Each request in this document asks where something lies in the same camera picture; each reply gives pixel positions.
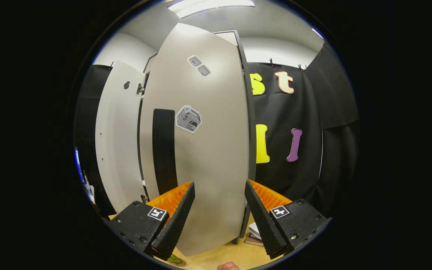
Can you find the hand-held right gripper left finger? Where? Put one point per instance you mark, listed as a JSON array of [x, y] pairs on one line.
[[178, 213]]

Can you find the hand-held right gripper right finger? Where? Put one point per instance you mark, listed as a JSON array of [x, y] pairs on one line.
[[262, 217]]

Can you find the white cabinet door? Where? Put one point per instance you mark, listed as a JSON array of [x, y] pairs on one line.
[[216, 150], [118, 142]]

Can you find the white and grey cabinet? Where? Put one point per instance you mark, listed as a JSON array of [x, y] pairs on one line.
[[252, 150]]

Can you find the white blue-edged object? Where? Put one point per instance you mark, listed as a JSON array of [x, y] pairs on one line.
[[86, 183]]

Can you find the black backdrop cloth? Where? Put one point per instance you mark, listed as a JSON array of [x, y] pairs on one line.
[[306, 112]]

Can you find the large ceiling light panel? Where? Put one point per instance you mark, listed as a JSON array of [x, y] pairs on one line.
[[212, 5]]

